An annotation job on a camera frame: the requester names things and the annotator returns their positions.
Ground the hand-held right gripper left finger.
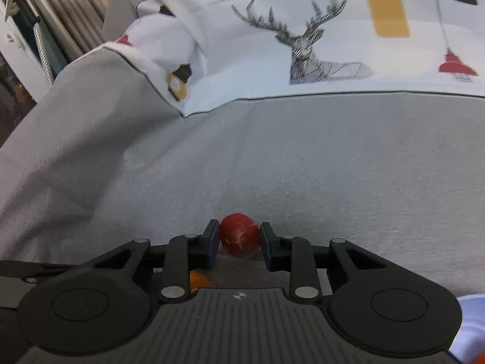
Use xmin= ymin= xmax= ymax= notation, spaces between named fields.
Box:
xmin=89 ymin=219 xmax=221 ymax=304

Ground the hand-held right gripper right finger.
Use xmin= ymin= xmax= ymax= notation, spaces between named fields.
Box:
xmin=260 ymin=222 xmax=380 ymax=301

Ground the grey striped curtain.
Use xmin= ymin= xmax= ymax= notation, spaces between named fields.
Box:
xmin=21 ymin=0 xmax=107 ymax=84

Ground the light blue plate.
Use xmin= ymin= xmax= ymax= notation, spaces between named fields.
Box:
xmin=451 ymin=294 xmax=485 ymax=364

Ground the red fruit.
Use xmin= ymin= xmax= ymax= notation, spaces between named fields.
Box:
xmin=219 ymin=213 xmax=262 ymax=259

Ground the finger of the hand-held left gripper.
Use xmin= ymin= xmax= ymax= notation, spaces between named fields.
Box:
xmin=0 ymin=260 xmax=92 ymax=279

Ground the grey duvet with deer print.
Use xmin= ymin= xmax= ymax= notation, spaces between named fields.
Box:
xmin=102 ymin=0 xmax=485 ymax=119

